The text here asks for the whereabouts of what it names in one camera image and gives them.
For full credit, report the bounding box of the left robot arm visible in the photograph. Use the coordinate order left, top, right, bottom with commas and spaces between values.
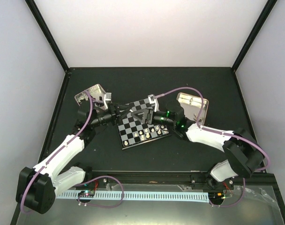
16, 100, 131, 214

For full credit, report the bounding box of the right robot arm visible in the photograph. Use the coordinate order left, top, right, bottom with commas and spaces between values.
131, 100, 266, 189

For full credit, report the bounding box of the left small circuit board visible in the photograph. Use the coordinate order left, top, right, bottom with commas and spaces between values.
78, 190, 95, 197

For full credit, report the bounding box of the small circuit board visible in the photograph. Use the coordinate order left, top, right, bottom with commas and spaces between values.
78, 190, 95, 197
208, 192, 233, 200

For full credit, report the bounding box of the right small circuit board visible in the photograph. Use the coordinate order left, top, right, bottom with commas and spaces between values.
208, 192, 233, 200

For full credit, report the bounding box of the black and silver chessboard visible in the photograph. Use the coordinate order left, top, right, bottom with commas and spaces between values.
117, 98, 170, 150

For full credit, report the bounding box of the pink tin box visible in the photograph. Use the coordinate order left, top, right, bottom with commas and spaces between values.
74, 84, 105, 105

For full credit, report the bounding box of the gold tin box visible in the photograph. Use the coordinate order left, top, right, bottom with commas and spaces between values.
177, 92, 209, 125

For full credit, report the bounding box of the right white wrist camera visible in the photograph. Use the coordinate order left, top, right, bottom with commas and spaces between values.
148, 94, 159, 112

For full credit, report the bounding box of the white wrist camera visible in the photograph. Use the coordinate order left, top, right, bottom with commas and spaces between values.
103, 92, 112, 110
148, 94, 159, 112

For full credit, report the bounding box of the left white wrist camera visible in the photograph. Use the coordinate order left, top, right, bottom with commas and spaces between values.
103, 92, 112, 110

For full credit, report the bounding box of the light blue slotted cable duct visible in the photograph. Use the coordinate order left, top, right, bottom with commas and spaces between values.
57, 190, 209, 203

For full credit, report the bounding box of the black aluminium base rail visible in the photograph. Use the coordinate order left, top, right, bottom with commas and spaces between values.
86, 170, 278, 188

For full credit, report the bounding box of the left black frame post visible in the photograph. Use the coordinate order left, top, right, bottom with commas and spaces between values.
25, 0, 69, 72

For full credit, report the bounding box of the black frame post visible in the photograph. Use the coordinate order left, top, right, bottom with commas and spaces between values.
232, 0, 277, 72
25, 0, 69, 72

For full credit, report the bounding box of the right black frame post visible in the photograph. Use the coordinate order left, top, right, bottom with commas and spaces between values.
232, 0, 277, 72

